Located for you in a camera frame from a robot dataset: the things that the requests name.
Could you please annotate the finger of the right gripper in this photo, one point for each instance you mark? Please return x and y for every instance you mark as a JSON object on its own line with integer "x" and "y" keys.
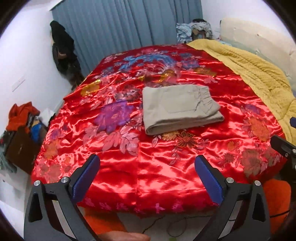
{"x": 293, "y": 122}
{"x": 283, "y": 147}

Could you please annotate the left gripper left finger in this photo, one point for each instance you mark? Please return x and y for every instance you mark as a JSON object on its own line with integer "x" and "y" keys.
{"x": 41, "y": 221}

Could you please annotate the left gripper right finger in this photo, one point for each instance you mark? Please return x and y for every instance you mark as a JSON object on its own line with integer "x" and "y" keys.
{"x": 252, "y": 221}

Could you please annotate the beige pants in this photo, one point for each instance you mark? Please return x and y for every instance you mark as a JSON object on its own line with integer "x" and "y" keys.
{"x": 172, "y": 108}

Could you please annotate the left hand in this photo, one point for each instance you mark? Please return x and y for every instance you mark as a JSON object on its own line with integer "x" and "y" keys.
{"x": 123, "y": 236}

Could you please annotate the yellow dotted blanket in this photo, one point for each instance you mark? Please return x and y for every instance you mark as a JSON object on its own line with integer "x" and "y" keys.
{"x": 267, "y": 81}

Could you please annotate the orange fleece sleeve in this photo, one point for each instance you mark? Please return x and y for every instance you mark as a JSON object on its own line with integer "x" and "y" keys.
{"x": 278, "y": 195}

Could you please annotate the cream headboard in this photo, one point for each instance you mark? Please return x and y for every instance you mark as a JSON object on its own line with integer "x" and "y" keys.
{"x": 263, "y": 42}

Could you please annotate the red satin floral bedspread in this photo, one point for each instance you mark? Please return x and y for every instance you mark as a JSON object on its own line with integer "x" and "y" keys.
{"x": 149, "y": 175}

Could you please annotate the orange clothes pile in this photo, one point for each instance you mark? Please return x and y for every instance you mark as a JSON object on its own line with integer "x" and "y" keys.
{"x": 18, "y": 116}

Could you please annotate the striped clothes pile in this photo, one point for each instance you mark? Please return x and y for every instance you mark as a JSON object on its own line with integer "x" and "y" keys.
{"x": 197, "y": 29}

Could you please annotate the black hanging clothes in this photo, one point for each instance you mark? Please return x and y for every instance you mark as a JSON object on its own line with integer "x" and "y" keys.
{"x": 64, "y": 57}

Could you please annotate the blue curtain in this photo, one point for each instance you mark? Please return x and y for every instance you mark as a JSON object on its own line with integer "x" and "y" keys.
{"x": 102, "y": 28}

